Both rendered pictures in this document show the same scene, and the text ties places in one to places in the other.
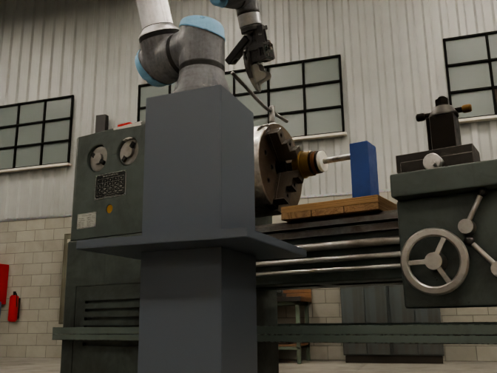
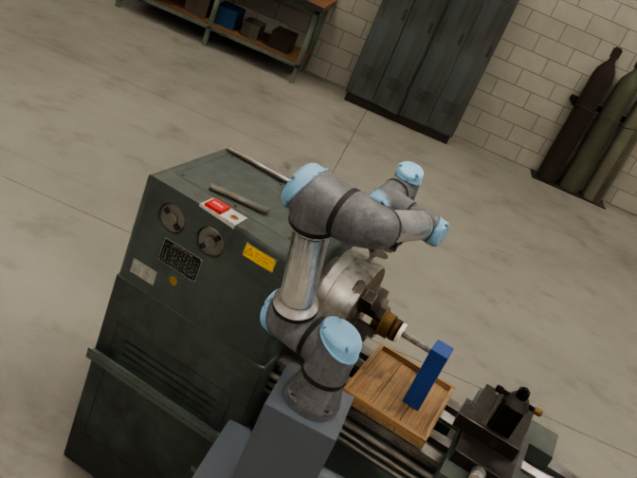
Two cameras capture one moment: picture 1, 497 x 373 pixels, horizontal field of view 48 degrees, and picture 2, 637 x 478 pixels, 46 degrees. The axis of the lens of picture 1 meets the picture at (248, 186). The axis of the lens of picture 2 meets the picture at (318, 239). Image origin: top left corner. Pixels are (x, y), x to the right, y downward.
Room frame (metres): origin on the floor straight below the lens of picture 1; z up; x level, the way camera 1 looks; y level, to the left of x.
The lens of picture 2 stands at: (-0.17, 0.70, 2.30)
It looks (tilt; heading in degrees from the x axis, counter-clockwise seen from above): 26 degrees down; 344
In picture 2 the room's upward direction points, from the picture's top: 23 degrees clockwise
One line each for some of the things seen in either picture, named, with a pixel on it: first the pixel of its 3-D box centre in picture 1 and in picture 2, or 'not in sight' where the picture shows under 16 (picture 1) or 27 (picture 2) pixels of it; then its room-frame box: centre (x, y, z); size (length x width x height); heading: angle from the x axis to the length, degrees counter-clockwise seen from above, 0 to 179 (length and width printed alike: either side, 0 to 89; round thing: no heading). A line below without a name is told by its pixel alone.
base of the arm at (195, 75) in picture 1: (202, 86); (318, 385); (1.31, 0.11, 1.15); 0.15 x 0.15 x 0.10
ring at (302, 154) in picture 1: (308, 163); (386, 324); (1.78, -0.20, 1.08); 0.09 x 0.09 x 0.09; 58
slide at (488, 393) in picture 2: (455, 182); (494, 434); (1.53, -0.58, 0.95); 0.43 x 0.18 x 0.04; 148
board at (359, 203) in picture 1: (350, 217); (399, 392); (1.71, -0.32, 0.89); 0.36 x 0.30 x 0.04; 148
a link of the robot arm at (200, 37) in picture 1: (200, 45); (332, 349); (1.31, 0.12, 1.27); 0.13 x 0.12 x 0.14; 50
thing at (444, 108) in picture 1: (443, 112); (518, 400); (1.47, -0.55, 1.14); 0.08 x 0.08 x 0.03
